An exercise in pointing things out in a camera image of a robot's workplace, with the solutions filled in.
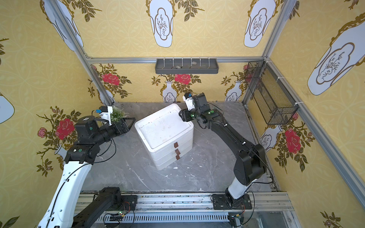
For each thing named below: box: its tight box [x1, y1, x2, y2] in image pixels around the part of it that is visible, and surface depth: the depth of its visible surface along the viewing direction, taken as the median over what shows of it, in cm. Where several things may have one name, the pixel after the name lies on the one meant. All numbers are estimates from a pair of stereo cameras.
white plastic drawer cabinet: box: [134, 103, 194, 171], surface depth 78 cm
